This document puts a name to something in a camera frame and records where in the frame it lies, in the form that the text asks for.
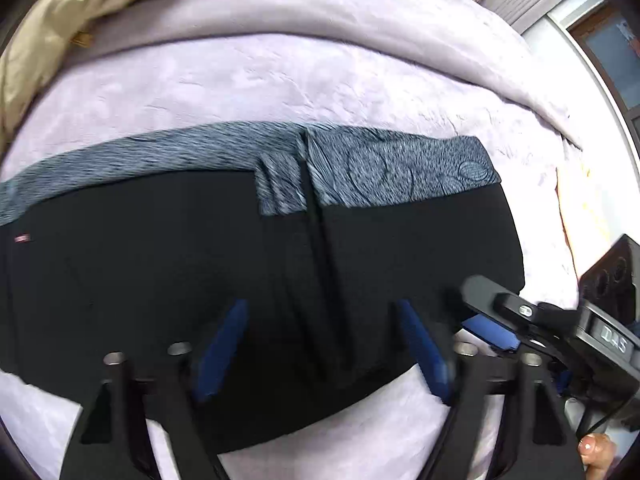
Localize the lavender plush blanket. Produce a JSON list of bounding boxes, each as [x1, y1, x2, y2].
[[0, 0, 616, 480]]

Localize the brown framed glass door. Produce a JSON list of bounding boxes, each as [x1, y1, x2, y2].
[[570, 2, 640, 126]]

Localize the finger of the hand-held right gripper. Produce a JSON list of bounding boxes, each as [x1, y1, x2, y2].
[[462, 314, 548, 357], [460, 275, 553, 333]]

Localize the person's right hand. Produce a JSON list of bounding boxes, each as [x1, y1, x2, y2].
[[577, 432, 621, 480]]

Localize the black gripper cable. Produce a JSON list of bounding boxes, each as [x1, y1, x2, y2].
[[575, 395, 631, 441]]

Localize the beige jacket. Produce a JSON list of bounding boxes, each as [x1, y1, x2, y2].
[[0, 0, 171, 151]]

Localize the blue-grey leaf print cloth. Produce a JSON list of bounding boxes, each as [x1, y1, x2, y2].
[[0, 121, 503, 228]]

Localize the pale pink cloth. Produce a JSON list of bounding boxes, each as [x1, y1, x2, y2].
[[555, 165, 613, 281]]

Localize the black pants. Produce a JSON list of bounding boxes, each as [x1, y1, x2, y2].
[[0, 160, 526, 453]]

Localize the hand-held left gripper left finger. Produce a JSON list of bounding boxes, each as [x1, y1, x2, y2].
[[60, 300, 249, 480]]

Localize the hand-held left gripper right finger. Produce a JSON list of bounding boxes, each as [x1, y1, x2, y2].
[[397, 300, 586, 480]]

